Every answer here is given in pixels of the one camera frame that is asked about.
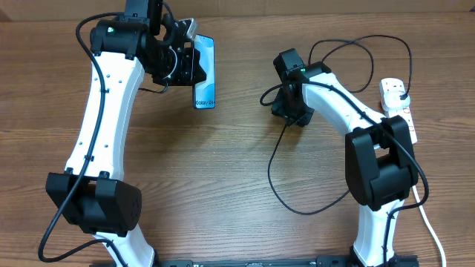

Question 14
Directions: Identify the Samsung Galaxy smartphone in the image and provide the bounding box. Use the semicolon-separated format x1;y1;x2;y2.
193;35;215;109

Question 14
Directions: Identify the black USB charging cable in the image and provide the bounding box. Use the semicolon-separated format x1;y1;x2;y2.
267;35;413;217

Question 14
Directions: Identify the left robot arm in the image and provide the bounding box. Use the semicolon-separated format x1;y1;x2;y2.
45;1;215;266

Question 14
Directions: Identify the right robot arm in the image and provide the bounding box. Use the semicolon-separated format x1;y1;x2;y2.
269;48;423;266

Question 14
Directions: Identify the white charger plug adapter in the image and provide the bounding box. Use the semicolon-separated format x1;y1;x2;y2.
381;91;410;112

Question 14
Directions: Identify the white power strip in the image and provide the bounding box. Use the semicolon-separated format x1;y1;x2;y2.
379;78;418;144

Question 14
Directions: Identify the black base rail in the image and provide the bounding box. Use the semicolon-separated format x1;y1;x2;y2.
88;254;420;267

